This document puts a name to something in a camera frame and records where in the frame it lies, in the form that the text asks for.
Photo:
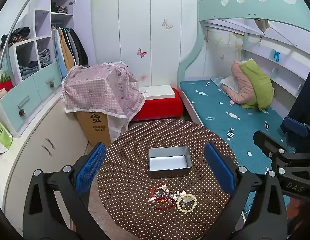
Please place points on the mint green bunk bed frame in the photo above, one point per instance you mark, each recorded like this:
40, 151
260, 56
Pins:
202, 12

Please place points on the green quilt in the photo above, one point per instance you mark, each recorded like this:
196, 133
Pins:
260, 85

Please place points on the white wardrobe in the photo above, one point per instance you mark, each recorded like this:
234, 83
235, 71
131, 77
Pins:
135, 30

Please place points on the folded grey clothes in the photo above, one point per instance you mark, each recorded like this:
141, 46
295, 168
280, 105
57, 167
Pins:
44, 57

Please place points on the pine cone drawer knob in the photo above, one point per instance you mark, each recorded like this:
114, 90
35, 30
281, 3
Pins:
52, 84
22, 112

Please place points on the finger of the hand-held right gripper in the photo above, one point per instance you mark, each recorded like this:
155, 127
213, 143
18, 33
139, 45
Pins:
295, 127
266, 142

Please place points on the pink butterfly sticker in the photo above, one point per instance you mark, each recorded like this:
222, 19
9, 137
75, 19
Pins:
141, 52

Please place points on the small silver trinkets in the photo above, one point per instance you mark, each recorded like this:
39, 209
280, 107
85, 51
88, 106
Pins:
167, 194

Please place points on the white open shelf unit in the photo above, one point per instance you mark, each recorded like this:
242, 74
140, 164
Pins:
42, 55

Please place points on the pink checkered cloth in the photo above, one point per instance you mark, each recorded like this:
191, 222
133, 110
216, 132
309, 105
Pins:
100, 87

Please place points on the curved metal pole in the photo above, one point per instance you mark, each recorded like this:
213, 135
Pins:
17, 22

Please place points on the beige butterfly sticker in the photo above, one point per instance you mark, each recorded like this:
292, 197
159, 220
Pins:
167, 24

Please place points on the dark clothes pile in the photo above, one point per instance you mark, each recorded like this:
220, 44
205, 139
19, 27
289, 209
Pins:
16, 36

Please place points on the red basket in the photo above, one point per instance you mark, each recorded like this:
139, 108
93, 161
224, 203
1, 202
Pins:
3, 85

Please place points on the pink quilt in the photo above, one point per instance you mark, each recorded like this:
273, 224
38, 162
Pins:
241, 87

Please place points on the brown polka-dot round table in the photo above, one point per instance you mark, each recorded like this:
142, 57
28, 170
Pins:
125, 180

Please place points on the beige low cabinet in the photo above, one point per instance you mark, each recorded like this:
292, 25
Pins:
45, 155

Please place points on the small pink white charm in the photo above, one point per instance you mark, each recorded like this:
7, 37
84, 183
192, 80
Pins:
182, 193

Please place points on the brown cardboard box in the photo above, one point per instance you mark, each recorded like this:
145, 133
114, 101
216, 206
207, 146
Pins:
95, 127

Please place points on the red ottoman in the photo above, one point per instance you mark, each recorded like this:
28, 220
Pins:
160, 110

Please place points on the flat white box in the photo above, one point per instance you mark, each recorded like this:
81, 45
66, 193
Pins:
158, 92

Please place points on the small blue box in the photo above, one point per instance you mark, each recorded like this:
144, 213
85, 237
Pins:
276, 55

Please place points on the row of hanging clothes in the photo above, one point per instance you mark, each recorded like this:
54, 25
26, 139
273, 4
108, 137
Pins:
70, 50

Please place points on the white pillow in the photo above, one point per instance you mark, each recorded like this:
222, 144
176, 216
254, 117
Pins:
228, 83

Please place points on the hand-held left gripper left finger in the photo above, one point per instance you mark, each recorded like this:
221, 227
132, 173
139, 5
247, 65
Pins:
91, 166

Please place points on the green white bag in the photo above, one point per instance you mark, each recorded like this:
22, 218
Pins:
2, 135

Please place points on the dark hanging garment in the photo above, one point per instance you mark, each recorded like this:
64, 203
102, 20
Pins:
305, 95

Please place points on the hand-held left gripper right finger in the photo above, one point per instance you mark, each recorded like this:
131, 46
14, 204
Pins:
218, 167

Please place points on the folded blue clothes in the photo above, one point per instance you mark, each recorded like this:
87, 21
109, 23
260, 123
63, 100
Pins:
28, 68

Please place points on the silver metal tin box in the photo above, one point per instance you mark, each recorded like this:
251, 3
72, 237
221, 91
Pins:
169, 162

